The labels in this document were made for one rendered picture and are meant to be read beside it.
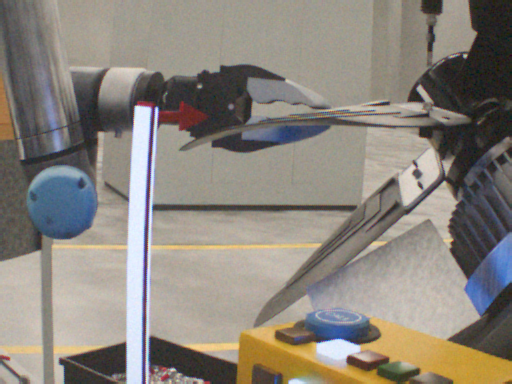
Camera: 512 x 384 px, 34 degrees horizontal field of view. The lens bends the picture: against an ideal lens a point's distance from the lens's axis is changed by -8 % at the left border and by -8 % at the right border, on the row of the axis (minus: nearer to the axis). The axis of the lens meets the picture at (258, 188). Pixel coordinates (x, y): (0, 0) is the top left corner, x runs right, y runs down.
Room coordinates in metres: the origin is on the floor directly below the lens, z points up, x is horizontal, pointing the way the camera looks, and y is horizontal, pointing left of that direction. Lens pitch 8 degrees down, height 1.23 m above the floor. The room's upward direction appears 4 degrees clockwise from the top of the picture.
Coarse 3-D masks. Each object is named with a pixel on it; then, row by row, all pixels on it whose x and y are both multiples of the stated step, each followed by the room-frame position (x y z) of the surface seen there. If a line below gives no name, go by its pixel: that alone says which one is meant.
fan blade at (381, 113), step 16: (320, 112) 0.86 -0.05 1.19; (336, 112) 0.86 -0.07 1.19; (352, 112) 0.86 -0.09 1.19; (368, 112) 0.87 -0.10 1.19; (384, 112) 0.88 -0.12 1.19; (400, 112) 0.89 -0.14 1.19; (416, 112) 0.89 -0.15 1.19; (240, 128) 0.77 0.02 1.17; (256, 128) 0.79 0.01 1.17; (192, 144) 0.86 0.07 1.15
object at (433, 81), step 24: (432, 72) 0.99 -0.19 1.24; (456, 72) 0.98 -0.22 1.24; (408, 96) 1.02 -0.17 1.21; (432, 96) 0.98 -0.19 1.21; (456, 96) 0.96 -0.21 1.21; (480, 96) 0.95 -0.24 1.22; (480, 120) 0.95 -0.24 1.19; (504, 120) 0.91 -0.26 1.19; (432, 144) 0.99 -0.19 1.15; (456, 144) 0.97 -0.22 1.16; (480, 144) 0.91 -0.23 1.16; (456, 168) 0.93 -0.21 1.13; (456, 192) 0.96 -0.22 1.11
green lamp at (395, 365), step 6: (396, 360) 0.45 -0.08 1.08; (378, 366) 0.44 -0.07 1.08; (384, 366) 0.44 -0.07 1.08; (390, 366) 0.44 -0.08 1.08; (396, 366) 0.44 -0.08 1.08; (402, 366) 0.44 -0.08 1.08; (408, 366) 0.44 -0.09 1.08; (414, 366) 0.44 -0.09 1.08; (378, 372) 0.44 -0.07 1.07; (384, 372) 0.43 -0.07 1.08; (390, 372) 0.43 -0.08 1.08; (396, 372) 0.43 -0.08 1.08; (402, 372) 0.43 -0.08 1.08; (408, 372) 0.43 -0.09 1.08; (414, 372) 0.43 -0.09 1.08; (390, 378) 0.43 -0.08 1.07; (396, 378) 0.42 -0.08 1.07; (402, 378) 0.42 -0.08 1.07; (408, 378) 0.43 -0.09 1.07
